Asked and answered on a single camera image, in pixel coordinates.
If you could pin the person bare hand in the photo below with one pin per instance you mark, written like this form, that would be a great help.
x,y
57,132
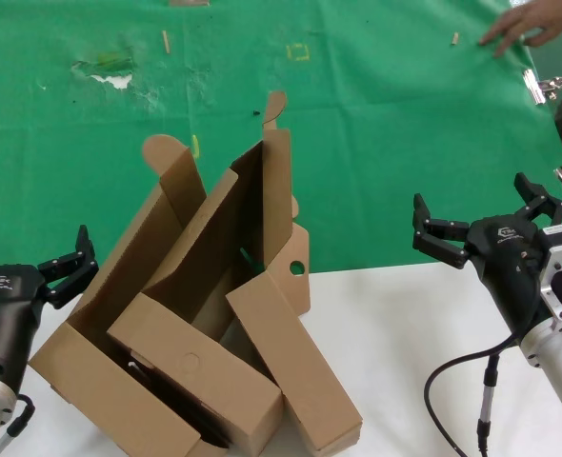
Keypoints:
x,y
533,24

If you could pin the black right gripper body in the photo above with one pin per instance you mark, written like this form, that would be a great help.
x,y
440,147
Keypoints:
x,y
505,257

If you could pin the large open cardboard box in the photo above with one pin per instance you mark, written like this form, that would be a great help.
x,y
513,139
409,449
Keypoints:
x,y
119,266

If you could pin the small cardboard box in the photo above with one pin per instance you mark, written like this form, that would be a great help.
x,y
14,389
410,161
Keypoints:
x,y
300,357

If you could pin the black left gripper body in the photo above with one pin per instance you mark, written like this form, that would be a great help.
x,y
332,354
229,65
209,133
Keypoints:
x,y
9,304

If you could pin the green table cloth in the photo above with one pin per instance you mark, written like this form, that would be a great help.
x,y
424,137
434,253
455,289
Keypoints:
x,y
357,143

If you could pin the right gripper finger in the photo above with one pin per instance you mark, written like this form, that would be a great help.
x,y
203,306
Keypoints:
x,y
545,207
440,235

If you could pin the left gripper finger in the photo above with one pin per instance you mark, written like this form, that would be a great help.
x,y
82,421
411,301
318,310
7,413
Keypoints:
x,y
74,276

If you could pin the short wooden stick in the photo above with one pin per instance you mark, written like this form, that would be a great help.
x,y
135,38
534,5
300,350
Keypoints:
x,y
454,39

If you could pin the long wooden stick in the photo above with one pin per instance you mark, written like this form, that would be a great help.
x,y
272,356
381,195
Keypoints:
x,y
166,43

